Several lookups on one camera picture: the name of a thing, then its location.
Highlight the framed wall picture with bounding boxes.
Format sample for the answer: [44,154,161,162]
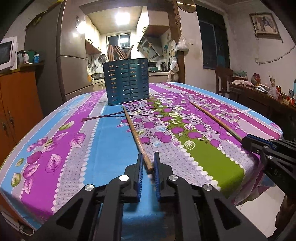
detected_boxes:
[249,13,280,37]

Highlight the floral purple blue tablecloth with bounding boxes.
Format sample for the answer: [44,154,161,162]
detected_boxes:
[1,83,283,230]

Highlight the blue cup on cabinet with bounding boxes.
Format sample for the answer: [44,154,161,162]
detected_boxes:
[33,54,40,64]

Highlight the white hanging plastic bag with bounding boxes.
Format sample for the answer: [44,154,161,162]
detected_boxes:
[177,35,189,52]

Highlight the kitchen window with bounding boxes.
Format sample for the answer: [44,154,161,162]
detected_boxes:
[107,33,131,55]

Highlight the chopsticks bundle in holder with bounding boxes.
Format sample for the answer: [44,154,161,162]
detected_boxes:
[107,44,134,61]

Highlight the orange wooden cabinet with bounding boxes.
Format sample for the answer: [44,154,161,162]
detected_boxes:
[1,63,44,163]

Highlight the steel range hood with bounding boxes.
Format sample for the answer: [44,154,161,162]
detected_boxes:
[137,36,163,59]

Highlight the dark window with curtain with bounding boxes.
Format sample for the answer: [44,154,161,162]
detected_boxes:
[196,5,230,70]

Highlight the white microwave oven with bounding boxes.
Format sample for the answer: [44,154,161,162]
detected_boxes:
[0,37,18,71]

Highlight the white bottle on cabinet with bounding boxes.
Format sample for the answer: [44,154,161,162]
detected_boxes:
[23,53,30,64]

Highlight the round brass wall plate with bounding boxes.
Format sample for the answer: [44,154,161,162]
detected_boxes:
[177,0,196,13]

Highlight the dark wooden chair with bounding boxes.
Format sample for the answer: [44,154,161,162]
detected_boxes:
[215,66,233,97]

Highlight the grey refrigerator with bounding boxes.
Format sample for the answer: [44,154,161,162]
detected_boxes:
[24,1,91,115]

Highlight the blue perforated utensil holder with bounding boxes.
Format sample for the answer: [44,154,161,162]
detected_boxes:
[103,58,149,105]

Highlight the dark wooden side table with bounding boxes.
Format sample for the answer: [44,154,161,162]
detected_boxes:
[229,83,295,121]

